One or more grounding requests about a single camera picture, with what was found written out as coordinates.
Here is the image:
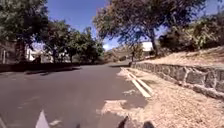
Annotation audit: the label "dry bushy hillside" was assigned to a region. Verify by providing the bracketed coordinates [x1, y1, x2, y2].
[103, 44, 134, 64]

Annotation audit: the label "grey asphalt road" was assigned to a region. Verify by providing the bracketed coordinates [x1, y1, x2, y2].
[0, 63, 149, 128]

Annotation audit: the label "large spreading tree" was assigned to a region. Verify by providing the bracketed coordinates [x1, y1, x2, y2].
[92, 0, 208, 58]

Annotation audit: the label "robot's own part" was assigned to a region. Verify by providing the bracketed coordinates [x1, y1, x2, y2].
[34, 109, 51, 128]
[117, 115, 130, 128]

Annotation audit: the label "white building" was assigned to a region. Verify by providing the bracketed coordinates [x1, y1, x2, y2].
[24, 46, 44, 63]

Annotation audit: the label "dry leaf-strewn verge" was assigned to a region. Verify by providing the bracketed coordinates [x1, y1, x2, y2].
[99, 66, 224, 128]

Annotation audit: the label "dry grass slope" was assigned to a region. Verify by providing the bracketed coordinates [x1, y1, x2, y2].
[139, 45, 224, 69]

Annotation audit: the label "row of trees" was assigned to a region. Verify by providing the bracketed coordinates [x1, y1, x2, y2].
[0, 0, 106, 64]

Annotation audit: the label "low dark wall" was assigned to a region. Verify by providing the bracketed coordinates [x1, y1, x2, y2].
[0, 61, 81, 73]

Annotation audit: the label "grey stone wall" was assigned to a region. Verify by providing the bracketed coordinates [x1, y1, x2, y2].
[129, 61, 224, 101]

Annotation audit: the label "bushes above stone wall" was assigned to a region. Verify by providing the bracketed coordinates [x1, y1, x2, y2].
[158, 11, 224, 51]

